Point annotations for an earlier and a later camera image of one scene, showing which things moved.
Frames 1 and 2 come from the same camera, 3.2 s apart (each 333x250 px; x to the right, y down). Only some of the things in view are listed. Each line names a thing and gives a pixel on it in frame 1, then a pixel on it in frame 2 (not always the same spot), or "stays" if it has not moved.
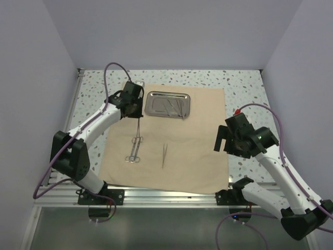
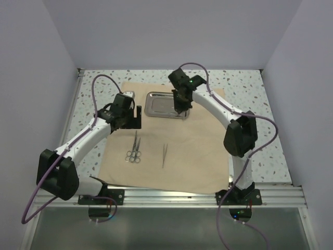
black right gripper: [222, 134] → [179, 108]
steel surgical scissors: [137, 158] stays
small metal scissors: [134, 139] → [132, 152]
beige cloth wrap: [187, 154] stays
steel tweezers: [164, 154] stays
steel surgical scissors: [131, 159] stays
